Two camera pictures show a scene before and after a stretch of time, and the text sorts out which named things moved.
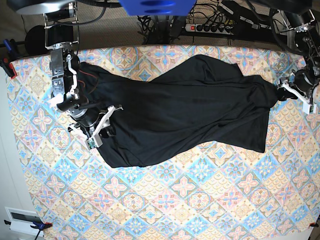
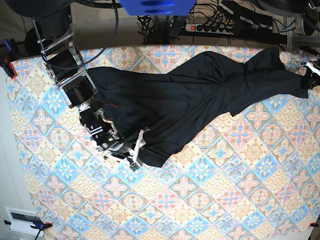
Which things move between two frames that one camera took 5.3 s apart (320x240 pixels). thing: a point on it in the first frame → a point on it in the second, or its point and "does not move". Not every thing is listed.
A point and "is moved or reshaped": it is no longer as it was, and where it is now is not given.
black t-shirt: (206, 100) is moved or reshaped
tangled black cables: (160, 29) does not move
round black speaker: (35, 41) does not move
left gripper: (88, 118) → (121, 149)
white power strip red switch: (196, 27) does not move
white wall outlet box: (21, 220) does not move
